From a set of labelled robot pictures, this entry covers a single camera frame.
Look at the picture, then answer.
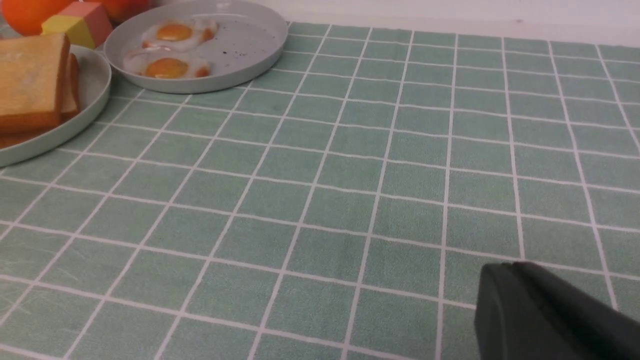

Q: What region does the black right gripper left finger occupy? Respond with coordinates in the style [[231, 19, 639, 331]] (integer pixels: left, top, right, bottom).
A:
[[474, 263, 600, 360]]

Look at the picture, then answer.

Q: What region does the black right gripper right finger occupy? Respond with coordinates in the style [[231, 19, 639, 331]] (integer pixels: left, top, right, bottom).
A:
[[511, 262, 640, 360]]

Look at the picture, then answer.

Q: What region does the toast slice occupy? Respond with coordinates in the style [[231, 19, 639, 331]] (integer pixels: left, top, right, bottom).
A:
[[0, 33, 70, 135], [0, 52, 82, 149]]

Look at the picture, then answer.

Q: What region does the green checkered tablecloth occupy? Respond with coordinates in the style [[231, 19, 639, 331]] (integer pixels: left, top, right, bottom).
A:
[[0, 22, 640, 360]]

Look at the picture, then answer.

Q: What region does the grey egg plate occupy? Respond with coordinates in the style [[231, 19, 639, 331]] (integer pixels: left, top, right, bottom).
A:
[[103, 0, 288, 94]]

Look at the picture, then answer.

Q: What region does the front fried egg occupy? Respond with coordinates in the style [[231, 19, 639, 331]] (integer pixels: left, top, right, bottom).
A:
[[122, 48, 211, 80]]

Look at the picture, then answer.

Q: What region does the fried egg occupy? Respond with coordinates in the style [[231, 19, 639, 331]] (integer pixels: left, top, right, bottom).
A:
[[141, 17, 218, 52], [122, 48, 211, 80]]

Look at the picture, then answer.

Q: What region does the back left fried egg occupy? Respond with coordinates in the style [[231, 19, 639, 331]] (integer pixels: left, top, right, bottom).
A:
[[141, 17, 218, 52]]

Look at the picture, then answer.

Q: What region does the green empty plate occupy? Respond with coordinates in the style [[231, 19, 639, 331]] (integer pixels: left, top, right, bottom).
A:
[[0, 44, 112, 167]]

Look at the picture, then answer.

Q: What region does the pink yellow block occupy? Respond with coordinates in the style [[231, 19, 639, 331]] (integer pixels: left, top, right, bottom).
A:
[[41, 1, 114, 50]]

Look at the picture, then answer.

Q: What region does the orange fruit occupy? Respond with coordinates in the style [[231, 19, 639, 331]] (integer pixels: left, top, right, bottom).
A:
[[1, 0, 73, 36]]

